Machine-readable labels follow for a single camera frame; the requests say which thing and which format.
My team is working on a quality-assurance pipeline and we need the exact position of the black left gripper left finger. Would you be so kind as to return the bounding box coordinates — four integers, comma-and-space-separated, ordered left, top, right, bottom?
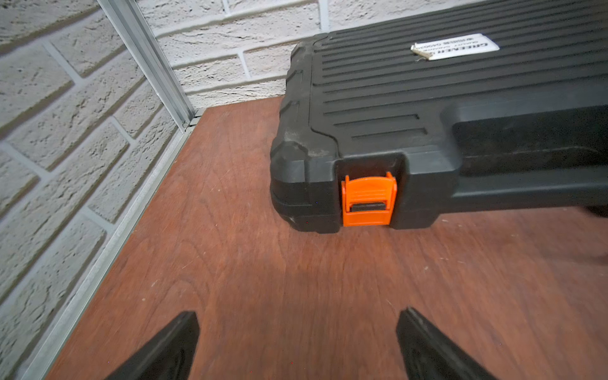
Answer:
106, 311, 200, 380

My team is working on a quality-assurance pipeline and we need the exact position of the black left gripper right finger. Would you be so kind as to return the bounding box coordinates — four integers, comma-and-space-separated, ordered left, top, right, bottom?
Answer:
396, 307, 495, 380

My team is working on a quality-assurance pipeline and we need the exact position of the orange case latch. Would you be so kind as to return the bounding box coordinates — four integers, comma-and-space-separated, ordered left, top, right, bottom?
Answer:
341, 172, 397, 226

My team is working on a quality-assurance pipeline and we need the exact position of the black plastic tool case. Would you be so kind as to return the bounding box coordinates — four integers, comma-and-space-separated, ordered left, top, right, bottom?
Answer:
270, 1, 607, 234

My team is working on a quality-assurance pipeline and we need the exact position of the white label sticker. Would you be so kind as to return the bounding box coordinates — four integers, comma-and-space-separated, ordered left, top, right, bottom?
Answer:
410, 33, 500, 61

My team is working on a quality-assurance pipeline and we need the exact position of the aluminium corner post left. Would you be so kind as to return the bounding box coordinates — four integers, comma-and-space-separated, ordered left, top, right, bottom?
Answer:
98, 0, 196, 131

